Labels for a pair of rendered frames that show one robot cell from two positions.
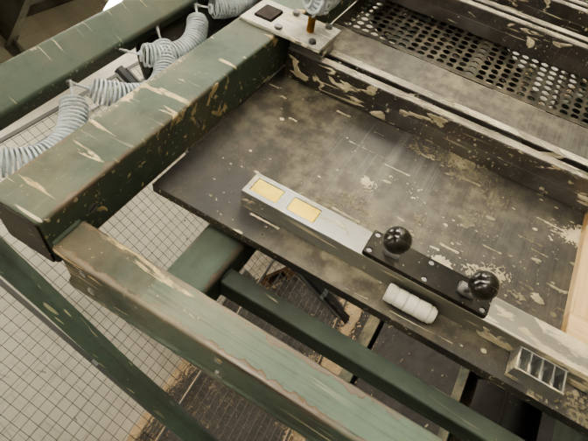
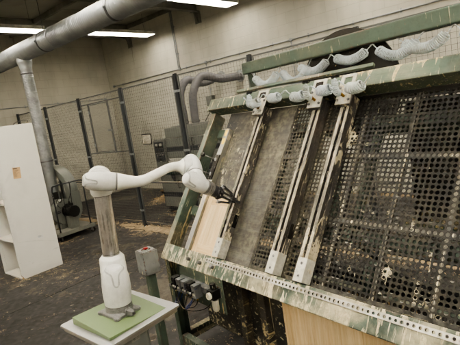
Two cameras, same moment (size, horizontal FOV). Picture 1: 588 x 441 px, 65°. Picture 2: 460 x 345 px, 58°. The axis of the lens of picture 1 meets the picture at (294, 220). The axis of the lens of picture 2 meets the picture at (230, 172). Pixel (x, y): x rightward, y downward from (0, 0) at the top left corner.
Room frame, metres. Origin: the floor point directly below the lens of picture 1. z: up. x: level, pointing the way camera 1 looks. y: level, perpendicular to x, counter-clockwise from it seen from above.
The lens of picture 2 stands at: (0.67, -3.18, 1.84)
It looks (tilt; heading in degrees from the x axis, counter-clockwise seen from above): 9 degrees down; 89
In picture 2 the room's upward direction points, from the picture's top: 9 degrees counter-clockwise
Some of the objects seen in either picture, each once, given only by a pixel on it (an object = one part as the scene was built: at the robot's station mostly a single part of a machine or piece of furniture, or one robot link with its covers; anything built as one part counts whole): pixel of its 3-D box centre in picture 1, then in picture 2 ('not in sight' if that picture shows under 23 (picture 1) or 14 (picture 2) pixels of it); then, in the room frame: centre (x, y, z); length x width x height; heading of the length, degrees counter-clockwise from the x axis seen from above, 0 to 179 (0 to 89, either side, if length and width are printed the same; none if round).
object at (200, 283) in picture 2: not in sight; (192, 291); (0.37, -0.57, 0.69); 0.50 x 0.14 x 0.24; 127
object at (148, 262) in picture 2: not in sight; (148, 261); (0.05, -0.26, 0.84); 0.12 x 0.12 x 0.18; 37
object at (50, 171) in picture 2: not in sight; (48, 176); (-2.50, 4.55, 1.10); 1.37 x 0.70 x 2.20; 137
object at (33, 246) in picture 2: not in sight; (18, 199); (-2.21, 2.67, 1.03); 0.61 x 0.58 x 2.05; 137
